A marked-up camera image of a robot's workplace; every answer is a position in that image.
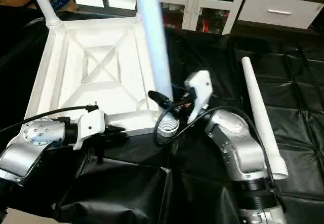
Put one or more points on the white plastic table leg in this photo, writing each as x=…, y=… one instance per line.
x=45, y=3
x=154, y=46
x=263, y=117

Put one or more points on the white plastic table top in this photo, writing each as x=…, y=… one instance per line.
x=91, y=67

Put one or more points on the black mat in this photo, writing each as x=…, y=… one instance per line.
x=202, y=183

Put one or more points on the white glass door cabinet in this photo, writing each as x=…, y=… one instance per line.
x=202, y=3

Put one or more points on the white drawer unit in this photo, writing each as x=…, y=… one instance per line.
x=281, y=11

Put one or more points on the blue box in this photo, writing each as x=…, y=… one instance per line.
x=63, y=0

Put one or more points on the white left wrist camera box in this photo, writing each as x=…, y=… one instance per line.
x=90, y=127

